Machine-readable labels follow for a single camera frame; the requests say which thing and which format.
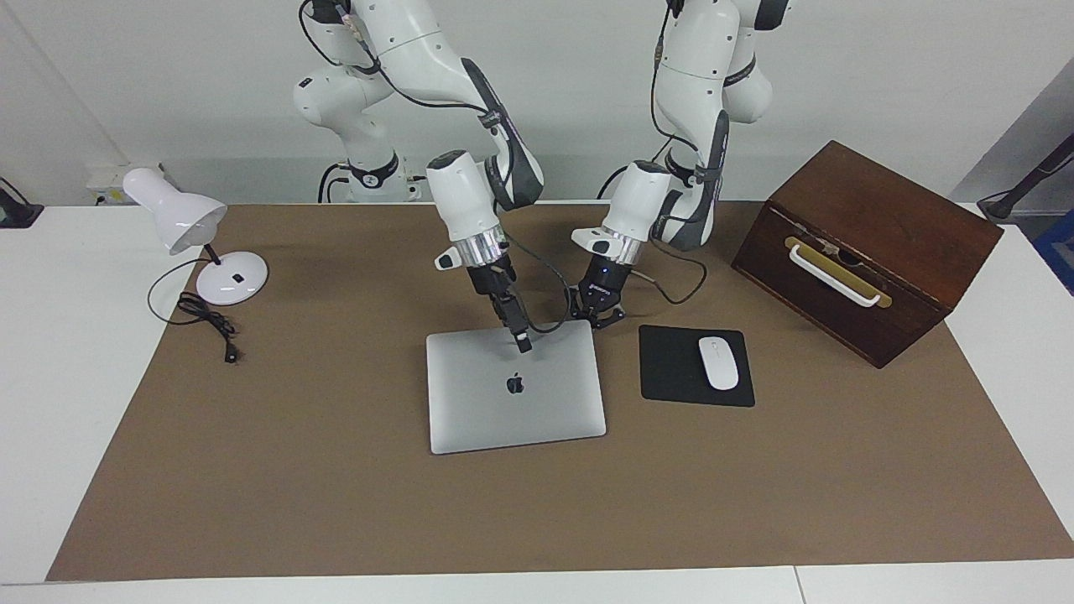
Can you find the white wall power strip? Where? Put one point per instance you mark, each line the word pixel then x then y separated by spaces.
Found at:
pixel 117 180

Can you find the white computer mouse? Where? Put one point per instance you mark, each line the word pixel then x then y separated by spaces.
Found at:
pixel 719 365

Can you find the black mouse pad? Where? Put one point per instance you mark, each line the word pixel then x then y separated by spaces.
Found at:
pixel 671 369

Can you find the white desk lamp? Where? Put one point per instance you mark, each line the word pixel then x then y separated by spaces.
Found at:
pixel 235 281

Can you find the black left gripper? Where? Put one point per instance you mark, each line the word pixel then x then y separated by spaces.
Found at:
pixel 606 281

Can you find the large brown table mat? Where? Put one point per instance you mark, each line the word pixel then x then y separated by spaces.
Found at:
pixel 336 503

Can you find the dark brown wooden box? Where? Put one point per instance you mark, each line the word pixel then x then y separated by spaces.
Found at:
pixel 881 210

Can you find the silver grey laptop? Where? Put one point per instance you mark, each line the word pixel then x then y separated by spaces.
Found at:
pixel 478 411

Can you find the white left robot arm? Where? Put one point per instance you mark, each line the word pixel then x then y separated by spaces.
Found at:
pixel 642 197

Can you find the black stand base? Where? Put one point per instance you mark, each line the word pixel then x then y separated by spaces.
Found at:
pixel 18 214

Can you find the black tripod leg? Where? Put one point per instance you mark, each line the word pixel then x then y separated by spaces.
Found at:
pixel 1028 180

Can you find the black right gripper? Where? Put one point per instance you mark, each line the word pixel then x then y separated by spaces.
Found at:
pixel 491 278

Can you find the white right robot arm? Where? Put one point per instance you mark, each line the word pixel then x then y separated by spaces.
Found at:
pixel 461 197

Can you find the blue object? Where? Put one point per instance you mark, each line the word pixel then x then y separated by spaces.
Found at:
pixel 1059 252

